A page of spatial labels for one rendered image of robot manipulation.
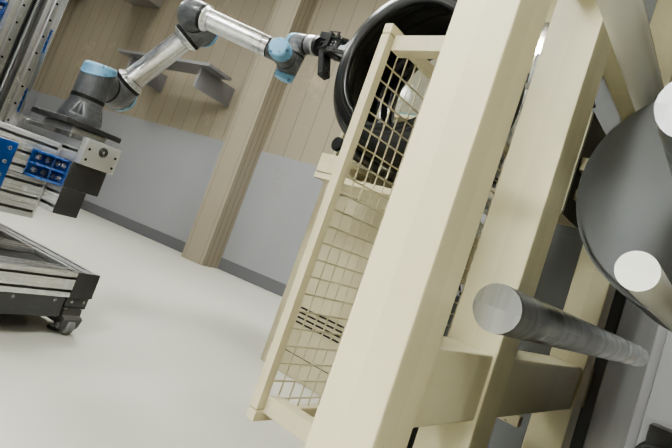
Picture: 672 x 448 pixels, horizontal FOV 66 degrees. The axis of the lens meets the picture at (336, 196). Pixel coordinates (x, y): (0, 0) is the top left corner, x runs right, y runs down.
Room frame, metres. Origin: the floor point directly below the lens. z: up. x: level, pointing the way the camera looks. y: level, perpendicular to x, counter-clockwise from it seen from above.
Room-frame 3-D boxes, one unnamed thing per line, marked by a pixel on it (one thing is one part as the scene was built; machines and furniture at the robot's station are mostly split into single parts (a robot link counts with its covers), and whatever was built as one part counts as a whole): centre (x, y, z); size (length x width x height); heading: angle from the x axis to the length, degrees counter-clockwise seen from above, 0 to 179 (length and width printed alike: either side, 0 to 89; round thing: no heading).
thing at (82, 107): (1.87, 0.96, 0.77); 0.15 x 0.15 x 0.10
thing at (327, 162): (1.69, -0.06, 0.83); 0.36 x 0.09 x 0.06; 140
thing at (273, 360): (1.21, -0.28, 0.65); 0.90 x 0.02 x 0.70; 140
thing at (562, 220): (1.52, -0.60, 1.05); 0.20 x 0.15 x 0.30; 140
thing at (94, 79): (1.88, 0.96, 0.88); 0.13 x 0.12 x 0.14; 172
